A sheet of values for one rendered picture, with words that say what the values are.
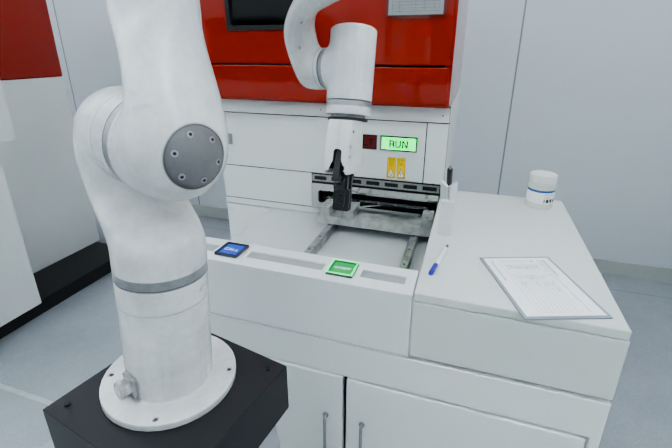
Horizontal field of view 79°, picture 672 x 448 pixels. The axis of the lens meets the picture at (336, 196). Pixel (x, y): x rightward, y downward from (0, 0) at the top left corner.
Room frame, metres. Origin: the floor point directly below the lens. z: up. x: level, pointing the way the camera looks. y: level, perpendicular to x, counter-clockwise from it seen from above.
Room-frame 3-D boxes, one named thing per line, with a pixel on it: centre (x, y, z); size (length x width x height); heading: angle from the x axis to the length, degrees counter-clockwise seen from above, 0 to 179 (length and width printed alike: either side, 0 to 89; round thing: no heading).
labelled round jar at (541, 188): (1.08, -0.58, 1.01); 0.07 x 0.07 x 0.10
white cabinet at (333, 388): (0.97, -0.11, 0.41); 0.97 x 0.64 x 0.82; 72
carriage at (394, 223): (1.20, -0.12, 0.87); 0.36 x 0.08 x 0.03; 72
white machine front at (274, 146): (1.37, 0.04, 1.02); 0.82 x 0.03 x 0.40; 72
